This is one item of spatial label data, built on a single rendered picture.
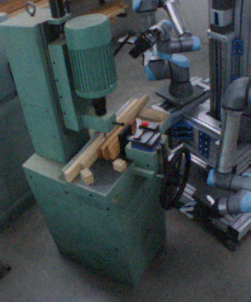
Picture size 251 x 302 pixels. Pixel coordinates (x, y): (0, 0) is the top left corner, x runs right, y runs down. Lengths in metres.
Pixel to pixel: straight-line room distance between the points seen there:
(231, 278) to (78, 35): 1.62
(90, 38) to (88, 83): 0.19
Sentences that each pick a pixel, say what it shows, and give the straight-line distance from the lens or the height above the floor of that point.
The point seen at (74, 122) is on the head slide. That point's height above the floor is 1.05.
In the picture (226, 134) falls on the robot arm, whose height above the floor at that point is 1.06.
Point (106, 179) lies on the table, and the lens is 1.48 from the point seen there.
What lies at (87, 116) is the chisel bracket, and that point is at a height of 1.07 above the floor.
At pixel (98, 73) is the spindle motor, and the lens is 1.37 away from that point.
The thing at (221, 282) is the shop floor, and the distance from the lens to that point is 2.19.
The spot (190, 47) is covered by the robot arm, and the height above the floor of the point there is 1.22.
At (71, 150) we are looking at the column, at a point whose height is 0.85.
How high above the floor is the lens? 1.91
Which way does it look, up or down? 36 degrees down
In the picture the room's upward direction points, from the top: 8 degrees counter-clockwise
